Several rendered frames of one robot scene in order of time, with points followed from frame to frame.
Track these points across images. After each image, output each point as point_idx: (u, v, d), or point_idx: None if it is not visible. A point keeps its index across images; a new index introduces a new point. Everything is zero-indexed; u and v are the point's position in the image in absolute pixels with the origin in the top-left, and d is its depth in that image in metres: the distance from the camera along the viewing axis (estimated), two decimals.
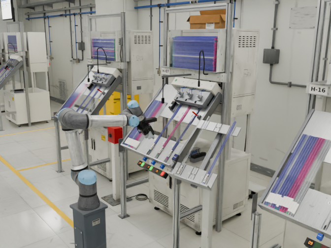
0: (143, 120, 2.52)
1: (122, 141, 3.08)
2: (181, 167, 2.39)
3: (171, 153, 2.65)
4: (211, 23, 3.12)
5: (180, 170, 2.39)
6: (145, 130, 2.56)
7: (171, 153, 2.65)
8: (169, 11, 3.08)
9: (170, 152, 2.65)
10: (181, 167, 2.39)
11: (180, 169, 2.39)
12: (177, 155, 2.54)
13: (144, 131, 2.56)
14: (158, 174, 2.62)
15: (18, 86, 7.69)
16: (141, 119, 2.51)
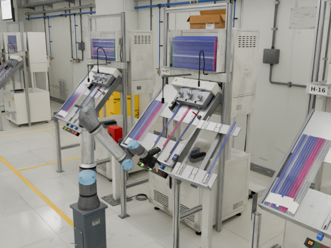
0: (146, 156, 2.46)
1: (122, 141, 3.08)
2: (181, 167, 2.39)
3: (169, 156, 2.65)
4: (211, 23, 3.12)
5: (180, 170, 2.39)
6: (151, 164, 2.51)
7: (168, 156, 2.64)
8: (169, 11, 3.08)
9: (168, 156, 2.64)
10: (181, 167, 2.39)
11: (180, 169, 2.39)
12: (177, 155, 2.54)
13: (150, 165, 2.51)
14: (158, 174, 2.62)
15: (18, 86, 7.69)
16: (144, 156, 2.45)
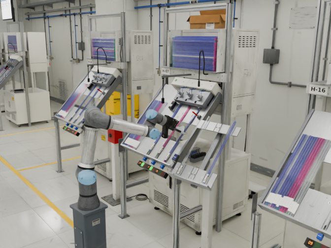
0: None
1: (122, 141, 3.08)
2: (181, 167, 2.39)
3: (169, 156, 2.64)
4: (211, 23, 3.12)
5: (180, 170, 2.39)
6: None
7: (168, 156, 2.64)
8: (169, 11, 3.08)
9: (168, 155, 2.64)
10: (181, 167, 2.39)
11: (180, 169, 2.39)
12: (177, 155, 2.54)
13: None
14: (158, 174, 2.62)
15: (18, 86, 7.69)
16: None
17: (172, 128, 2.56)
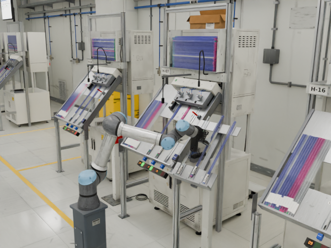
0: None
1: (122, 141, 3.08)
2: (181, 167, 2.39)
3: (196, 169, 2.33)
4: (211, 23, 3.12)
5: (180, 170, 2.39)
6: None
7: (195, 170, 2.33)
8: (169, 11, 3.08)
9: (195, 169, 2.32)
10: (181, 167, 2.39)
11: (180, 169, 2.39)
12: (177, 155, 2.54)
13: None
14: (158, 174, 2.62)
15: (18, 86, 7.69)
16: None
17: (204, 140, 2.29)
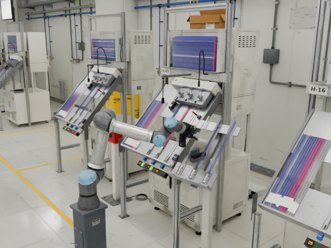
0: None
1: (122, 141, 3.08)
2: (181, 167, 2.39)
3: (194, 173, 2.32)
4: (211, 23, 3.12)
5: (180, 170, 2.39)
6: None
7: (193, 173, 2.32)
8: (169, 11, 3.08)
9: (193, 172, 2.32)
10: (181, 167, 2.39)
11: (180, 169, 2.39)
12: (177, 155, 2.54)
13: None
14: (158, 174, 2.62)
15: (18, 86, 7.69)
16: None
17: (192, 137, 2.36)
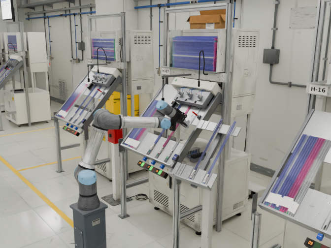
0: None
1: (122, 141, 3.08)
2: (171, 151, 2.65)
3: (194, 173, 2.32)
4: (211, 23, 3.12)
5: (170, 153, 2.65)
6: None
7: (193, 173, 2.32)
8: (169, 11, 3.08)
9: (193, 172, 2.32)
10: (171, 151, 2.65)
11: (170, 153, 2.65)
12: (177, 155, 2.54)
13: None
14: (158, 174, 2.62)
15: (18, 86, 7.69)
16: None
17: (182, 122, 2.61)
